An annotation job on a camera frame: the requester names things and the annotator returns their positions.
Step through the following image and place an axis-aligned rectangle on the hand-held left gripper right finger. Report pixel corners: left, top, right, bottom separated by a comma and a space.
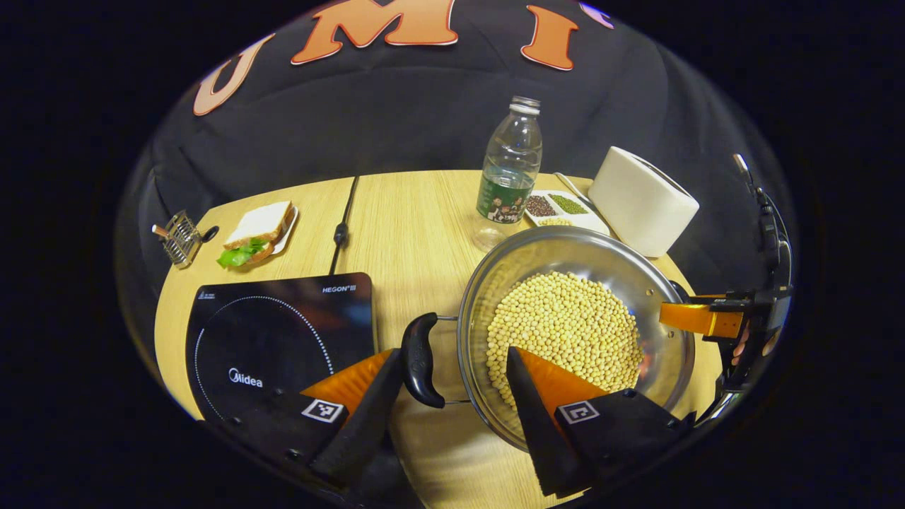
504, 345, 697, 499

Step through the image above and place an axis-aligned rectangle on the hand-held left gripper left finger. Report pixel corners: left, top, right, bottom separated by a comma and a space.
226, 348, 405, 490

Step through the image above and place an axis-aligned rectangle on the black induction cooktop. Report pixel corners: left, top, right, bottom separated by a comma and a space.
185, 271, 376, 426

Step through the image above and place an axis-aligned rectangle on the steel pot with black handle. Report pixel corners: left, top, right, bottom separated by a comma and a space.
400, 226, 698, 454

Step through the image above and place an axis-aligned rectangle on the pile of yellow soybeans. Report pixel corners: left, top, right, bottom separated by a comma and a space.
486, 270, 646, 412

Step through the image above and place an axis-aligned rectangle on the white toaster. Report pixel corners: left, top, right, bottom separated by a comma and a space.
588, 146, 701, 259

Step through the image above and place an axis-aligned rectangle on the white divided dish with beans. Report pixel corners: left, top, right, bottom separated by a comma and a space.
524, 189, 611, 237

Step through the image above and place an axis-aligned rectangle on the sandwich with lettuce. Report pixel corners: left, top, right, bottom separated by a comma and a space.
216, 201, 294, 269

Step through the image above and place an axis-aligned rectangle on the clear plastic water bottle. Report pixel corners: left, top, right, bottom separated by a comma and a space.
472, 95, 544, 254

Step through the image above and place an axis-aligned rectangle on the black power cable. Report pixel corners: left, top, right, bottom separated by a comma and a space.
328, 175, 361, 277

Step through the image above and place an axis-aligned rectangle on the metal wire rack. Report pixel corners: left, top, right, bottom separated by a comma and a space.
151, 209, 221, 271

